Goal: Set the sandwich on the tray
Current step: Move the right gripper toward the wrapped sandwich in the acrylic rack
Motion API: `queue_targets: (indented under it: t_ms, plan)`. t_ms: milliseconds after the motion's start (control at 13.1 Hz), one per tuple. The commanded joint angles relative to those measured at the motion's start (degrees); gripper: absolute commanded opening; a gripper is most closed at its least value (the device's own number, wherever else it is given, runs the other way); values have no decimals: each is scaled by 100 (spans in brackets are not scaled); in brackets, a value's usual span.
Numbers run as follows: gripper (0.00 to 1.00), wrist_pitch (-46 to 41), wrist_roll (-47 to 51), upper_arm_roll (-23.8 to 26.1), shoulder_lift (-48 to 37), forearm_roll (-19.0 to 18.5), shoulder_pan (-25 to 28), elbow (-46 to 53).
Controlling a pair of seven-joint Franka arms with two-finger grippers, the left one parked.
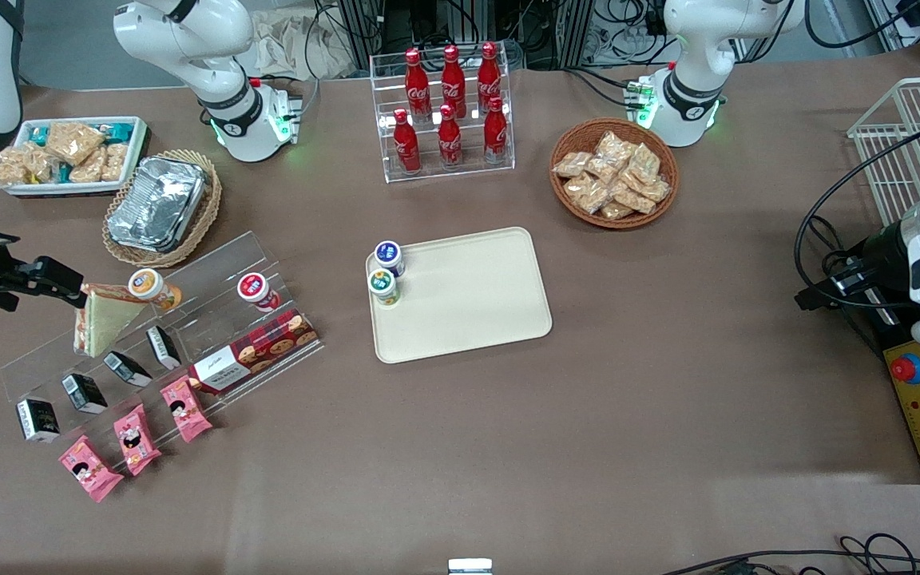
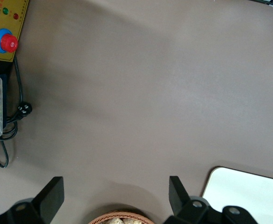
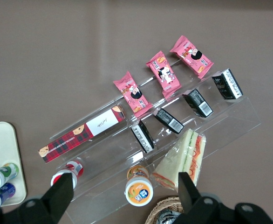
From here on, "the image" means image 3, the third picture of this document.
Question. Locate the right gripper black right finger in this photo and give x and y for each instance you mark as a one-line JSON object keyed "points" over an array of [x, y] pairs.
{"points": [[190, 196]]}

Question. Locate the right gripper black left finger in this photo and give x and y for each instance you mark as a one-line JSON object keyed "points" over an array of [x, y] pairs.
{"points": [[57, 198]]}

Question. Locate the plastic-wrapped triangle sandwich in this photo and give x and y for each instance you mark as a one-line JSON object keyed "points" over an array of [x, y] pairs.
{"points": [[180, 156]]}

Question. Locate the cream plastic tray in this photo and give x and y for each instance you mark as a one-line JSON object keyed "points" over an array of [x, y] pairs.
{"points": [[1, 147]]}

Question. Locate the silver plastic packet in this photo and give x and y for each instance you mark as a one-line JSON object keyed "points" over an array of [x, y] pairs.
{"points": [[166, 215]]}

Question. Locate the red yogurt drink bottle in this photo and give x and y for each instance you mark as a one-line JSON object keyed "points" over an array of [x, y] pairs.
{"points": [[74, 168]]}

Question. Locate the tan wicker basket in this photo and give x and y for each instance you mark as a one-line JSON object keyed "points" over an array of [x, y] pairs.
{"points": [[155, 210]]}

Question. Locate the orange yogurt drink bottle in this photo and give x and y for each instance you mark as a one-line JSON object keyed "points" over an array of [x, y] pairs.
{"points": [[138, 191]]}

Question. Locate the blue yogurt drink bottle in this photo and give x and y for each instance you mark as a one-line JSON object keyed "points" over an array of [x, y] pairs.
{"points": [[6, 190]]}

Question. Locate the long red plaid cookie box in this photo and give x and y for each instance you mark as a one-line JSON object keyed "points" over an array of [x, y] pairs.
{"points": [[80, 135]]}

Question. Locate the small black drink carton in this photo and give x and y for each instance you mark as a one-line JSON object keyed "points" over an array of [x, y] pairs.
{"points": [[168, 120], [197, 102], [142, 137], [227, 85]]}

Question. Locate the clear acrylic tiered display stand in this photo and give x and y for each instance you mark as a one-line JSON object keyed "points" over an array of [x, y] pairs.
{"points": [[232, 121]]}

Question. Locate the pink cartoon snack packet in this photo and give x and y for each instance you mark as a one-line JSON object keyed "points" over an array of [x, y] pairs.
{"points": [[164, 74], [133, 93], [192, 56]]}

